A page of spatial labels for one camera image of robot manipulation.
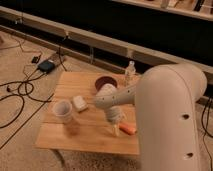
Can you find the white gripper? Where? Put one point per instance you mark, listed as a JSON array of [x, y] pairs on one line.
[[114, 115]]

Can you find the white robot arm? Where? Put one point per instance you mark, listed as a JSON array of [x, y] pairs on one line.
[[164, 99]]

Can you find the dark red ceramic bowl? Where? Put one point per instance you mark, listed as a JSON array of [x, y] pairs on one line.
[[101, 81]]

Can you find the clear plastic bottle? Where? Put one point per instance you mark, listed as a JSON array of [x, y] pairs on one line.
[[129, 72]]

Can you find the wooden table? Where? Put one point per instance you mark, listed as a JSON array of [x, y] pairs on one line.
[[88, 131]]

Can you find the clear plastic cup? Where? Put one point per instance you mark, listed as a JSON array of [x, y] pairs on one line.
[[63, 110]]

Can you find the metal table leg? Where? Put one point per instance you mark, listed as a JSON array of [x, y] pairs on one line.
[[59, 157]]

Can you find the black power adapter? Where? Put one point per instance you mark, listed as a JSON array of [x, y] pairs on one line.
[[46, 66]]

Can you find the small black plug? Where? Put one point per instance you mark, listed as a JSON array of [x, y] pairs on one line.
[[35, 59]]

